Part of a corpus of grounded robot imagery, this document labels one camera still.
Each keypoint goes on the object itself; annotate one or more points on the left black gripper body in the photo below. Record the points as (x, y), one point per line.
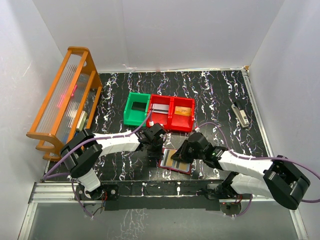
(155, 148)

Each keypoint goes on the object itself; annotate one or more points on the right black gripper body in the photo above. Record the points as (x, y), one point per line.
(185, 151)

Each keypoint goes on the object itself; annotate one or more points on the gold striped credit card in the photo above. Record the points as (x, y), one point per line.
(170, 161)

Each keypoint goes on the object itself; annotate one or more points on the red leather card holder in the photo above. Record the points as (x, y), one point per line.
(167, 163)

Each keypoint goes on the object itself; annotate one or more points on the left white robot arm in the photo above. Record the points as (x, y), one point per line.
(83, 150)

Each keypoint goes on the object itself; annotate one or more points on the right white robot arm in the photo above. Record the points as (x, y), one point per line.
(276, 179)

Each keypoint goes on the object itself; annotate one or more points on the grey striped card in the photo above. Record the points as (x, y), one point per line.
(160, 108)

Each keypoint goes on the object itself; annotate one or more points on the orange card in bin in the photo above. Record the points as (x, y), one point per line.
(183, 111)

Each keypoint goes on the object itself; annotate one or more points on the red bin left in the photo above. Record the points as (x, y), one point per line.
(163, 119)

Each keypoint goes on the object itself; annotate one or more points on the red bin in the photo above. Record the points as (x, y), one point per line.
(182, 123)
(163, 119)

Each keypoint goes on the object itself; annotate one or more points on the red bin right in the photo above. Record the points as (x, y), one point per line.
(182, 123)

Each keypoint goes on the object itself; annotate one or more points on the green plastic bin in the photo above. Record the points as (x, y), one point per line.
(136, 108)

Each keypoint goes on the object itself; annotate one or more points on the black grey stapler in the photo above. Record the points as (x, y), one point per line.
(240, 114)

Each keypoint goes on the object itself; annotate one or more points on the beige box in rack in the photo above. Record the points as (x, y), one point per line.
(81, 122)

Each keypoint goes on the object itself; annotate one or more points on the orange wooden rack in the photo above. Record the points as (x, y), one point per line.
(76, 87)

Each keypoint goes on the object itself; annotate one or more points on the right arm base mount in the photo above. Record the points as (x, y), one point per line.
(230, 202)

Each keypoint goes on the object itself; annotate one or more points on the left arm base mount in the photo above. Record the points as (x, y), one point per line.
(106, 194)

